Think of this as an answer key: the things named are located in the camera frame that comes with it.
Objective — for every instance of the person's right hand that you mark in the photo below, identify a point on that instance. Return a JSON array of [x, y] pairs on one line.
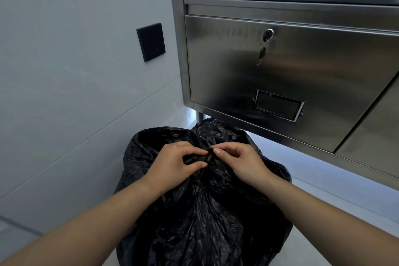
[[246, 164]]

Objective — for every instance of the person's left hand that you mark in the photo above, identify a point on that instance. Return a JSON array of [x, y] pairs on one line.
[[170, 163]]

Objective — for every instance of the person's right thumb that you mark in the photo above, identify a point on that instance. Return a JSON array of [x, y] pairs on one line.
[[223, 156]]

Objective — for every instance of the person's left thumb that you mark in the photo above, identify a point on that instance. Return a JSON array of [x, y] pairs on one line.
[[194, 167]]

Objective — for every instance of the black plastic garbage bag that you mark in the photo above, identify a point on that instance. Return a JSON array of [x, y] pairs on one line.
[[205, 212]]

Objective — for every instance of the person's right forearm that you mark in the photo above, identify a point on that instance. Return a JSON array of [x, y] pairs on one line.
[[330, 222]]

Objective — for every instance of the person's left forearm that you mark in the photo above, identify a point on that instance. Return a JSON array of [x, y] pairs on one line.
[[84, 225]]

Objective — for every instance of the steel cabinet leg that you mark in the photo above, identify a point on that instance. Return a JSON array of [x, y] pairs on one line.
[[200, 117]]

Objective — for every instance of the small hanging key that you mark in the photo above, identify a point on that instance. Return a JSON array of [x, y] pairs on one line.
[[262, 54]]

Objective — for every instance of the round cabinet lock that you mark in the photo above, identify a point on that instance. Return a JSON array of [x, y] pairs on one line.
[[268, 34]]

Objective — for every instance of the steel cabinet door with lock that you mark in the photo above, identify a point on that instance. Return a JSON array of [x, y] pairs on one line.
[[327, 72]]

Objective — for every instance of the plain steel cabinet door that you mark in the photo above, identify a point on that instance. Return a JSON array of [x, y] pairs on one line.
[[374, 138]]

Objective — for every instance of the metal label holder frame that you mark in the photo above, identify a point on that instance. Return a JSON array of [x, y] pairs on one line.
[[278, 105]]

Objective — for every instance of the black wall switch plate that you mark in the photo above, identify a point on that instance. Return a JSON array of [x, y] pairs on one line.
[[151, 42]]

